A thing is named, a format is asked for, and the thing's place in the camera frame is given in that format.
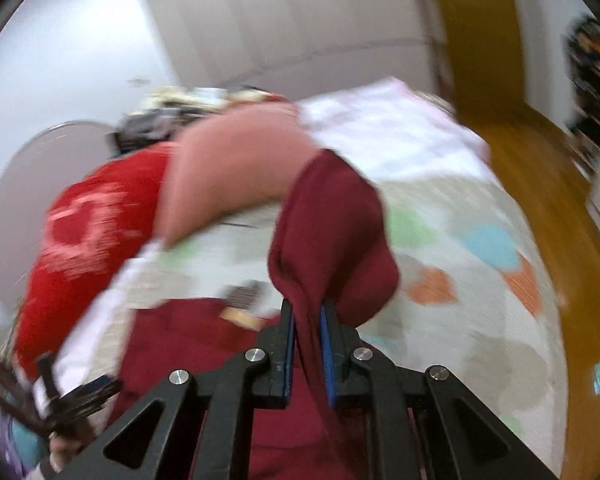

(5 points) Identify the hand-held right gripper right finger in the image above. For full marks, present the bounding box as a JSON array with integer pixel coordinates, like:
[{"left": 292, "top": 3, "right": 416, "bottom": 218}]
[{"left": 320, "top": 297, "right": 561, "bottom": 480}]

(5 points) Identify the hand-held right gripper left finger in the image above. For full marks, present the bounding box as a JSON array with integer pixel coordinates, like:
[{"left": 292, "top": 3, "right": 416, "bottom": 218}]
[{"left": 60, "top": 299, "right": 297, "bottom": 480}]

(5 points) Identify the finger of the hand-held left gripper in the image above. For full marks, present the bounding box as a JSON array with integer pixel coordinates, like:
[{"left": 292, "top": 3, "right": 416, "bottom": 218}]
[{"left": 72, "top": 375, "right": 124, "bottom": 413}]

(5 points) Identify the maroon garment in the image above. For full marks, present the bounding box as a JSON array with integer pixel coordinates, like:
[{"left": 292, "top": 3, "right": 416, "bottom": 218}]
[{"left": 105, "top": 149, "right": 401, "bottom": 480}]

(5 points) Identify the cluttered pile of clothes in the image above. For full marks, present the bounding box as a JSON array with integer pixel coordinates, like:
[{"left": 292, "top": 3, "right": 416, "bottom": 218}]
[{"left": 110, "top": 85, "right": 291, "bottom": 153}]

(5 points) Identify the person's left hand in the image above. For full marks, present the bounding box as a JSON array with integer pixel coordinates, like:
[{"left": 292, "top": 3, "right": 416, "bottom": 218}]
[{"left": 45, "top": 420, "right": 97, "bottom": 476}]

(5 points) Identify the purple teal cloth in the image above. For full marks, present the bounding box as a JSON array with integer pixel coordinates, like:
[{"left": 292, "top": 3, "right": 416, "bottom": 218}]
[{"left": 0, "top": 420, "right": 48, "bottom": 480}]

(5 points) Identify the heart-patterned bedspread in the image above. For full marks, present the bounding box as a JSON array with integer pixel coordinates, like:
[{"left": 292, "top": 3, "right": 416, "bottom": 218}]
[{"left": 70, "top": 170, "right": 566, "bottom": 480}]

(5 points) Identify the red heart-print pillow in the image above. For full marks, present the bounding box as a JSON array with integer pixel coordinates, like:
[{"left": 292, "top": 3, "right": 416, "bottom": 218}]
[{"left": 15, "top": 142, "right": 181, "bottom": 376}]

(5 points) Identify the pink pillow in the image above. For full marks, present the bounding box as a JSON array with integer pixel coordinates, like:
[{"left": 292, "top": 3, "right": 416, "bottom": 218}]
[{"left": 157, "top": 101, "right": 326, "bottom": 251}]

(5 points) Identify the white pink checked sheet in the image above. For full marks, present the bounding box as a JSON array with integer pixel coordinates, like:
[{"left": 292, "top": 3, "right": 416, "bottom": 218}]
[{"left": 297, "top": 77, "right": 491, "bottom": 181}]

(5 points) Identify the wooden door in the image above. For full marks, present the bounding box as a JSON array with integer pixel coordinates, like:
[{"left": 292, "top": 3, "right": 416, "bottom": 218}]
[{"left": 425, "top": 0, "right": 526, "bottom": 126}]

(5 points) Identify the white shelf unit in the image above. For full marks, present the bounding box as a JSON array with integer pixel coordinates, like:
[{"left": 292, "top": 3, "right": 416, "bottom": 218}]
[{"left": 562, "top": 15, "right": 600, "bottom": 176}]

